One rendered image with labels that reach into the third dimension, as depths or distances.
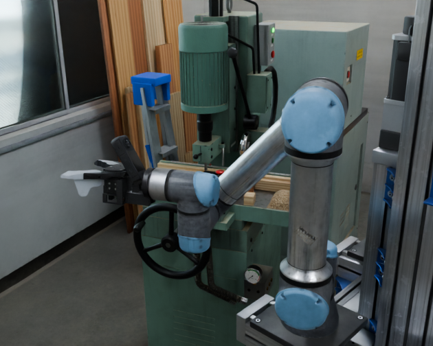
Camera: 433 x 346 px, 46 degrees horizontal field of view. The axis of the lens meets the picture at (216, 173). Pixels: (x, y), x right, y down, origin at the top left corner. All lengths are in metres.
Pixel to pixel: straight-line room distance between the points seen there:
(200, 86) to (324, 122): 0.92
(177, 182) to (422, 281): 0.63
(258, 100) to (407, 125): 0.93
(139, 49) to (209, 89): 1.76
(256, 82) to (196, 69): 0.31
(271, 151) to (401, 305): 0.52
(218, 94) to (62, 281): 1.74
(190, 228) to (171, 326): 1.10
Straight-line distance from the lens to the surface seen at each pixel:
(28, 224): 3.19
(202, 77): 1.84
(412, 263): 1.35
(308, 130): 0.98
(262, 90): 2.04
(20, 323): 2.94
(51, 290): 3.15
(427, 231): 1.29
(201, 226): 1.18
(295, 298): 1.14
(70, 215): 3.42
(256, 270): 1.86
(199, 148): 1.94
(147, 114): 2.80
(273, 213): 1.81
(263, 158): 1.19
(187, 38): 1.83
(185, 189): 1.14
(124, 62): 3.38
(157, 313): 2.23
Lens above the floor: 1.67
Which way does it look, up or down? 21 degrees down
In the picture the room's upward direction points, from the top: 1 degrees counter-clockwise
